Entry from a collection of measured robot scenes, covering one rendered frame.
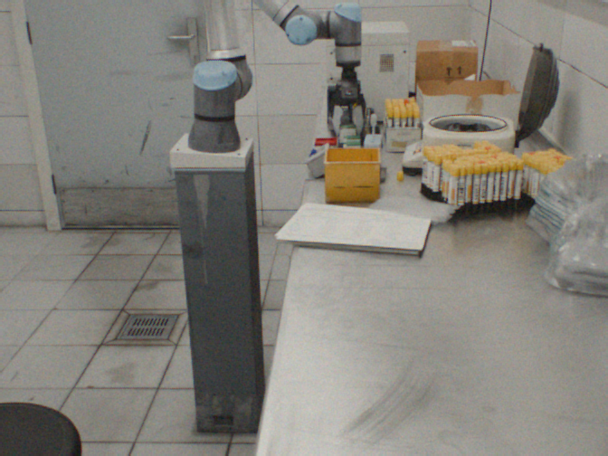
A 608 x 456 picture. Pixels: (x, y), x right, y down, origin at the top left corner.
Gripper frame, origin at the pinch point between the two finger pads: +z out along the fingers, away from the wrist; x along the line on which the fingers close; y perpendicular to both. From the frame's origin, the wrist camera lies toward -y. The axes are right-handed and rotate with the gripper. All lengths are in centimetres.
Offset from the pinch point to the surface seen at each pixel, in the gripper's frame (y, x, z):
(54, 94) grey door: 158, 155, 20
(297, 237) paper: -71, 8, 5
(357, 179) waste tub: -44.8, -3.9, 0.3
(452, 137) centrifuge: -26.2, -27.3, -4.9
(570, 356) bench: -114, -37, 6
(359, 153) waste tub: -32.1, -4.1, -2.6
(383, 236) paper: -70, -10, 5
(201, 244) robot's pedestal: -17, 42, 29
